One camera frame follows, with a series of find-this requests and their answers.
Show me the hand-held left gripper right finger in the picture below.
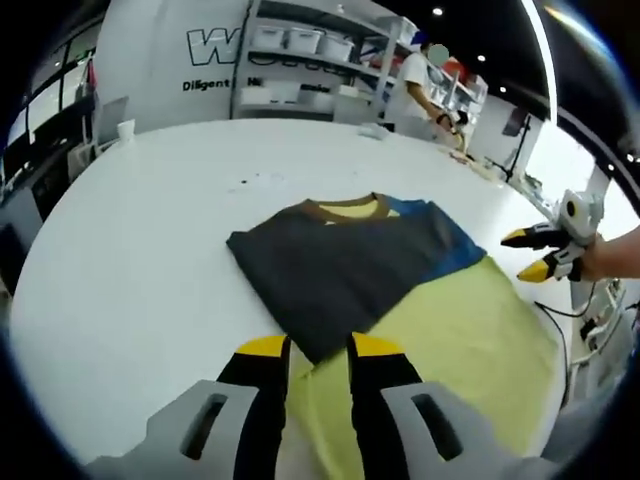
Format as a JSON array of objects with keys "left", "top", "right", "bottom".
[{"left": 346, "top": 331, "right": 497, "bottom": 480}]

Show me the grey chair back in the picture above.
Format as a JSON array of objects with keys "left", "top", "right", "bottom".
[{"left": 96, "top": 96, "right": 131, "bottom": 147}]

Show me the black tripod stand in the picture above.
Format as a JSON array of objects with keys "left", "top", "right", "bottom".
[{"left": 486, "top": 111, "right": 534, "bottom": 184}]

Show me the yellow blue grey garment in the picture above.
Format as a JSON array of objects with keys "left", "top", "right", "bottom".
[{"left": 225, "top": 191, "right": 561, "bottom": 480}]

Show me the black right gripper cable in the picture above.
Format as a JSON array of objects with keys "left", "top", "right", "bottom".
[{"left": 533, "top": 298, "right": 592, "bottom": 407}]

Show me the crumpled white cloth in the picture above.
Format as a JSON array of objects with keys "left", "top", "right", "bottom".
[{"left": 358, "top": 123, "right": 392, "bottom": 142}]

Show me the grey metal shelf unit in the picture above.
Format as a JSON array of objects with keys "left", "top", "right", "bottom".
[{"left": 231, "top": 0, "right": 417, "bottom": 122}]

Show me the white storage bin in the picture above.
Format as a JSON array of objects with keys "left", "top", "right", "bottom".
[
  {"left": 254, "top": 25, "right": 287, "bottom": 50},
  {"left": 286, "top": 26, "right": 324, "bottom": 54},
  {"left": 319, "top": 33, "right": 356, "bottom": 61}
]

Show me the person's right hand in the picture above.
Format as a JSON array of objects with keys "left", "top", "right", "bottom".
[{"left": 574, "top": 238, "right": 610, "bottom": 282}]

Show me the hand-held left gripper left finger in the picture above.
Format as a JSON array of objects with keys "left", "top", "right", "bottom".
[{"left": 144, "top": 335, "right": 293, "bottom": 480}]

